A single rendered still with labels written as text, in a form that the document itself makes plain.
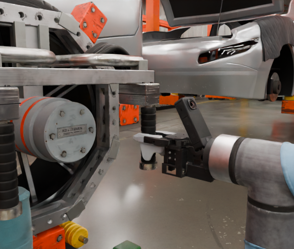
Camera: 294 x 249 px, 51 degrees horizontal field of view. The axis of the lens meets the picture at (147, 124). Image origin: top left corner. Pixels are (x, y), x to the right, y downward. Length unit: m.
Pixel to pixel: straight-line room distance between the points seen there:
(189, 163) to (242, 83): 2.52
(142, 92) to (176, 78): 2.56
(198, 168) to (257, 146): 0.14
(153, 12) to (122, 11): 3.68
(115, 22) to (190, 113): 0.97
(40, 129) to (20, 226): 0.19
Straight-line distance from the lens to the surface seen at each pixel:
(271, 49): 3.31
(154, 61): 3.44
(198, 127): 0.64
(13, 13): 0.77
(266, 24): 3.33
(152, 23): 5.23
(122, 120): 0.95
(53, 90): 0.92
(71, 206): 0.89
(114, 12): 1.55
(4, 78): 0.54
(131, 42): 1.62
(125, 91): 0.74
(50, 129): 0.63
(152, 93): 0.71
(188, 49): 3.21
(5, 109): 0.51
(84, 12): 0.88
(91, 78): 0.63
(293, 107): 4.11
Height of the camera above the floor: 0.97
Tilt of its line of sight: 9 degrees down
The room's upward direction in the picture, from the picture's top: straight up
